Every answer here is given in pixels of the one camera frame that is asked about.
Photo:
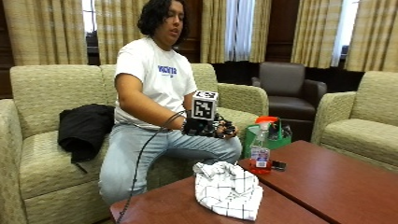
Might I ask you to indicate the white marker cube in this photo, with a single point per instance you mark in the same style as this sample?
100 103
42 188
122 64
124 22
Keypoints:
204 107

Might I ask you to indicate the spray bottle with red liquid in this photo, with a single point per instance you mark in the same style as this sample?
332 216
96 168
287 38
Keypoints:
260 155

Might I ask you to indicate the green bag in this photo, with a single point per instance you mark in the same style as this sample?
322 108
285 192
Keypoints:
281 141

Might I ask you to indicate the small black object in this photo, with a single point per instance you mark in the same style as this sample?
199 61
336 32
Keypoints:
279 165

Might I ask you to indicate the brown leather armchair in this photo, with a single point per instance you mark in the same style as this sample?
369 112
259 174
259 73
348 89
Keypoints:
291 93

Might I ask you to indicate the white checked cloth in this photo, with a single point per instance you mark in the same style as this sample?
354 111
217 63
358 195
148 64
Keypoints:
228 193

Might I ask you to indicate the the person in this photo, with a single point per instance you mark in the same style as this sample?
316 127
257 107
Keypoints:
145 71

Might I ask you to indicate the beige striped curtain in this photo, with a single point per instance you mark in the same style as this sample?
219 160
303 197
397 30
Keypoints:
315 32
260 31
116 28
373 34
46 31
213 31

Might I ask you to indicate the white sheer curtain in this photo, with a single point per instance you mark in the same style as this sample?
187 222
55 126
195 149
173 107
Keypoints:
240 29

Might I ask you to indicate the black jacket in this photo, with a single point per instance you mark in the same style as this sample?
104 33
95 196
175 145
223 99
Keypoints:
86 130

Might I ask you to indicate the beige fabric armchair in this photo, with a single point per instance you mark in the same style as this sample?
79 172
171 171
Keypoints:
365 124

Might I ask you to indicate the beige fabric sofa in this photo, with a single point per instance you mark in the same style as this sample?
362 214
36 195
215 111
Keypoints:
50 124

